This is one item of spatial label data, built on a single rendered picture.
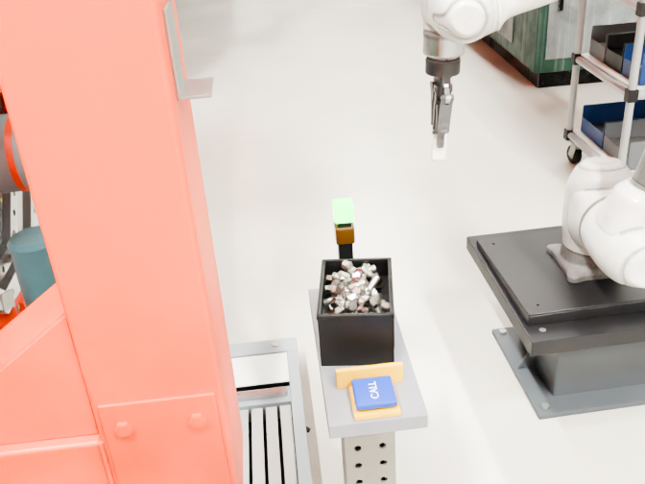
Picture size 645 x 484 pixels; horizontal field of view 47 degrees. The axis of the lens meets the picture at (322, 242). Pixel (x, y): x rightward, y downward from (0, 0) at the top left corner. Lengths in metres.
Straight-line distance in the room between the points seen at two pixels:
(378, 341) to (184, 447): 0.50
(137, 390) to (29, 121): 0.35
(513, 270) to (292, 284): 0.85
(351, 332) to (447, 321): 0.96
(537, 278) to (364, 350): 0.65
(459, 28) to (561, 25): 2.79
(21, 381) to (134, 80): 0.41
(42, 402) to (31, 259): 0.43
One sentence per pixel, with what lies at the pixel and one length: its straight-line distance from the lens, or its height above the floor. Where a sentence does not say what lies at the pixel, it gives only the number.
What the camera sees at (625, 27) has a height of 0.57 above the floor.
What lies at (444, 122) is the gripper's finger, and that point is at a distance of 1.66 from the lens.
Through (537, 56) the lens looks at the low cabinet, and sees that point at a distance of 4.19.
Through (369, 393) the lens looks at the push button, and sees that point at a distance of 1.30.
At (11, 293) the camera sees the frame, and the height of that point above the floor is 0.60.
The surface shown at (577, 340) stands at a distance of 1.77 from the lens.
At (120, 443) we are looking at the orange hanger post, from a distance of 0.98.
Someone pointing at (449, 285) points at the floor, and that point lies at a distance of 2.45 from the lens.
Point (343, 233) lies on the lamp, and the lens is 1.52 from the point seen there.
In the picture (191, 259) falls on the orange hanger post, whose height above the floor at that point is 0.93.
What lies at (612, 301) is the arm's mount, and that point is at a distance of 1.83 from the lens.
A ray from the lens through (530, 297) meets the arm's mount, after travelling 1.82.
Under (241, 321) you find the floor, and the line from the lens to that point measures 2.34.
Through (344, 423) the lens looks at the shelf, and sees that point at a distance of 1.29.
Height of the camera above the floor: 1.33
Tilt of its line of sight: 29 degrees down
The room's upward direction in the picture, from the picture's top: 4 degrees counter-clockwise
